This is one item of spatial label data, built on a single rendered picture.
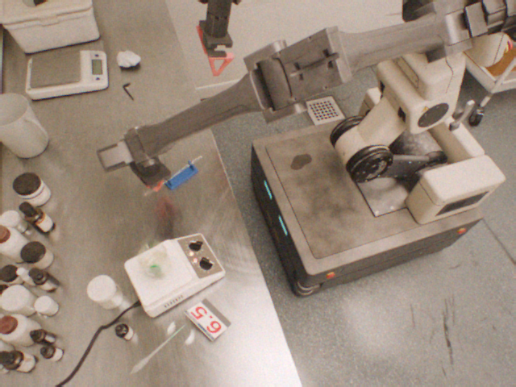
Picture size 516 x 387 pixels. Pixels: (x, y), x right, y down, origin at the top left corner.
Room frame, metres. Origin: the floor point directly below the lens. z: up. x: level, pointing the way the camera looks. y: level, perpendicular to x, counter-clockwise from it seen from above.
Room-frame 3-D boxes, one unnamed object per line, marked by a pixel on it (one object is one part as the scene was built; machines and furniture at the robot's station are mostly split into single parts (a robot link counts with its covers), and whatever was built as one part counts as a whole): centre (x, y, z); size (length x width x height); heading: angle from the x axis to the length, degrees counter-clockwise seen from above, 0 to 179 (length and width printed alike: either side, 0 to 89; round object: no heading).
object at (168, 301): (0.29, 0.20, 0.79); 0.22 x 0.13 x 0.08; 127
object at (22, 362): (0.07, 0.49, 0.80); 0.04 x 0.04 x 0.10
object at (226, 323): (0.19, 0.10, 0.77); 0.09 x 0.06 x 0.04; 52
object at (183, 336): (0.16, 0.16, 0.76); 0.06 x 0.06 x 0.02
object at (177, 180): (0.59, 0.24, 0.77); 0.10 x 0.03 x 0.04; 138
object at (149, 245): (0.28, 0.22, 0.88); 0.07 x 0.06 x 0.08; 30
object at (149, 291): (0.27, 0.22, 0.83); 0.12 x 0.12 x 0.01; 37
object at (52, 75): (0.98, 0.71, 0.77); 0.26 x 0.19 x 0.05; 109
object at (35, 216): (0.40, 0.57, 0.80); 0.04 x 0.04 x 0.11
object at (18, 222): (0.39, 0.64, 0.78); 0.05 x 0.05 x 0.05
